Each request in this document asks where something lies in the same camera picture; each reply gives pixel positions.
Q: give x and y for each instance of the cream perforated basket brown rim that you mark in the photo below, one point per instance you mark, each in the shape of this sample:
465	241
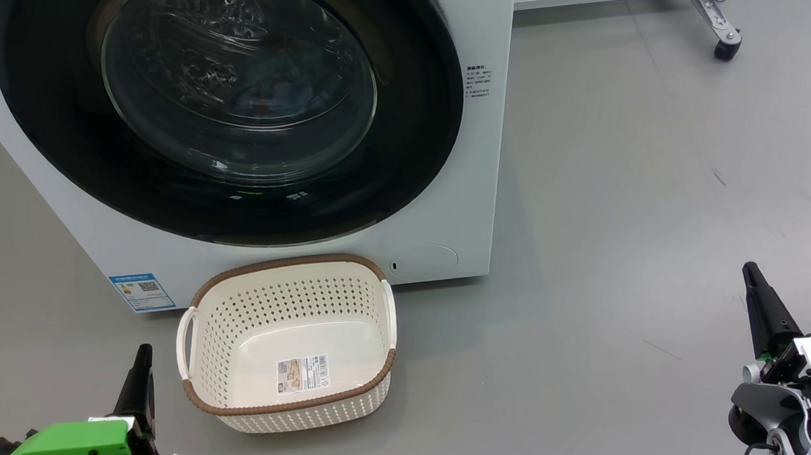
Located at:
290	414

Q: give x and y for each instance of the paper product label in basket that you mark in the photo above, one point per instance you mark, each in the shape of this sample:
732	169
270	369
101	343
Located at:
303	374

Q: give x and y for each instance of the white front-load washing machine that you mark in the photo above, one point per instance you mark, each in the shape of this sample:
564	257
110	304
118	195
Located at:
502	178

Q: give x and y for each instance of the dark round glass washer door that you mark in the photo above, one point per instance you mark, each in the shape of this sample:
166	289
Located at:
49	138

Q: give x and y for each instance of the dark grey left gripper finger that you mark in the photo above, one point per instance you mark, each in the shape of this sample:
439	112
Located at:
140	389

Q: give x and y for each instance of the metal partition leg with caster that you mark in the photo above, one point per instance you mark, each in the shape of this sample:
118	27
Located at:
715	13

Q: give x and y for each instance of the small black text label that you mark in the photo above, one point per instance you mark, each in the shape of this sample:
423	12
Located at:
479	82

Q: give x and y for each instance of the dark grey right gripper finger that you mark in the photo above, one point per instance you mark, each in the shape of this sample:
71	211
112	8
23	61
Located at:
768	316

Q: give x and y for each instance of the blue energy label sticker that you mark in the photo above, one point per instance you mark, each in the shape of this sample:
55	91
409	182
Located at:
142	292

